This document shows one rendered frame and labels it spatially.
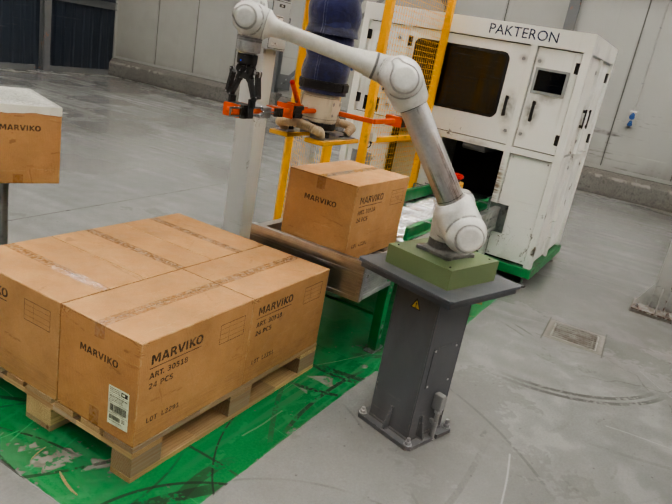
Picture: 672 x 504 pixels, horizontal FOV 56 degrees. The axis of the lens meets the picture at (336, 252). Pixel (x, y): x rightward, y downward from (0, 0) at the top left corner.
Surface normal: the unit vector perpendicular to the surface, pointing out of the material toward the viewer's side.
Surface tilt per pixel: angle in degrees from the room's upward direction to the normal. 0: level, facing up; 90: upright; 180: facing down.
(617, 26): 90
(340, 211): 90
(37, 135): 90
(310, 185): 90
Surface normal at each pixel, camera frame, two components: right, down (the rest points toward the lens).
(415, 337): -0.72, 0.09
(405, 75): -0.02, 0.23
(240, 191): -0.50, 0.18
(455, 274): 0.67, 0.34
